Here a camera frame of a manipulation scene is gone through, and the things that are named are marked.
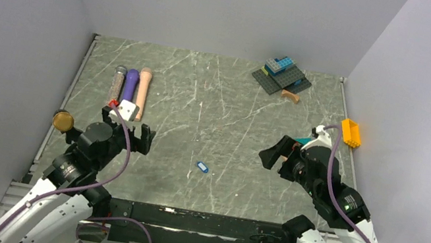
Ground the pink microphone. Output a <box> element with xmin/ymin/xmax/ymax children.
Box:
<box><xmin>134</xmin><ymin>67</ymin><xmax>153</xmax><ymax>121</ymax></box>

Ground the lego brick build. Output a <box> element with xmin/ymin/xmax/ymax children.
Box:
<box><xmin>251</xmin><ymin>57</ymin><xmax>312</xmax><ymax>95</ymax></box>

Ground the teal block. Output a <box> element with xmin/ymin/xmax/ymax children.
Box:
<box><xmin>295</xmin><ymin>138</ymin><xmax>311</xmax><ymax>145</ymax></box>

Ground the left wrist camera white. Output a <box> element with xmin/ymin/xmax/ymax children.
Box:
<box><xmin>109</xmin><ymin>99</ymin><xmax>140</xmax><ymax>122</ymax></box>

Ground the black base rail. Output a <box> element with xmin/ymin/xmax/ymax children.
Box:
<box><xmin>84</xmin><ymin>198</ymin><xmax>296</xmax><ymax>243</ymax></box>

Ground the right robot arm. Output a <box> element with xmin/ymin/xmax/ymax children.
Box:
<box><xmin>258</xmin><ymin>135</ymin><xmax>378</xmax><ymax>243</ymax></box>

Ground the gold microphone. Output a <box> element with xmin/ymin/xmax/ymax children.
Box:
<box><xmin>52</xmin><ymin>110</ymin><xmax>74</xmax><ymax>133</ymax></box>

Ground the blue key tag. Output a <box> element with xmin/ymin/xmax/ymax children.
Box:
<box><xmin>196</xmin><ymin>161</ymin><xmax>210</xmax><ymax>174</ymax></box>

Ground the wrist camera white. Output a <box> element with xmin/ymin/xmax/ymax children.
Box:
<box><xmin>109</xmin><ymin>99</ymin><xmax>140</xmax><ymax>122</ymax></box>
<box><xmin>301</xmin><ymin>125</ymin><xmax>332</xmax><ymax>151</ymax></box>

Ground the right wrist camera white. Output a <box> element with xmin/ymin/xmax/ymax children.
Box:
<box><xmin>301</xmin><ymin>125</ymin><xmax>332</xmax><ymax>151</ymax></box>

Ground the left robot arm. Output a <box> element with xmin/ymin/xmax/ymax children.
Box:
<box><xmin>0</xmin><ymin>106</ymin><xmax>156</xmax><ymax>243</ymax></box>

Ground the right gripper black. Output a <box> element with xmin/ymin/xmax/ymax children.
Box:
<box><xmin>253</xmin><ymin>130</ymin><xmax>328</xmax><ymax>198</ymax></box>

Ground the glitter silver microphone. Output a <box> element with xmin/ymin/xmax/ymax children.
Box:
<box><xmin>105</xmin><ymin>65</ymin><xmax>128</xmax><ymax>106</ymax></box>

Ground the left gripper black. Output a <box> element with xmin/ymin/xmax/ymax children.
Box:
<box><xmin>92</xmin><ymin>105</ymin><xmax>158</xmax><ymax>179</ymax></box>

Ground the wooden arch block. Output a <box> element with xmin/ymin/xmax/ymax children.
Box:
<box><xmin>280</xmin><ymin>90</ymin><xmax>300</xmax><ymax>104</ymax></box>

